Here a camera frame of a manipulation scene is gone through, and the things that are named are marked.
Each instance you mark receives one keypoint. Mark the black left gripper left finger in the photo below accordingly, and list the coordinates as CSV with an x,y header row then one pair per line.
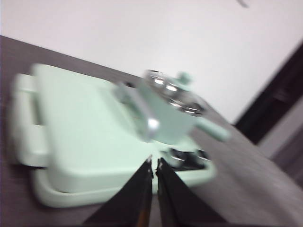
x,y
132,203

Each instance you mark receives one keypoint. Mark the mint green steamer pot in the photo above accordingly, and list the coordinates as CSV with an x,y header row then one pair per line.
x,y
170,123

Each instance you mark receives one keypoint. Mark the silver control knob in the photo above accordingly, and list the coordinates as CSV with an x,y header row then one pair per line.
x,y
177,158

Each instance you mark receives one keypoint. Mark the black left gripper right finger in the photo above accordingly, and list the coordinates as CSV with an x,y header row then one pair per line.
x,y
180,203

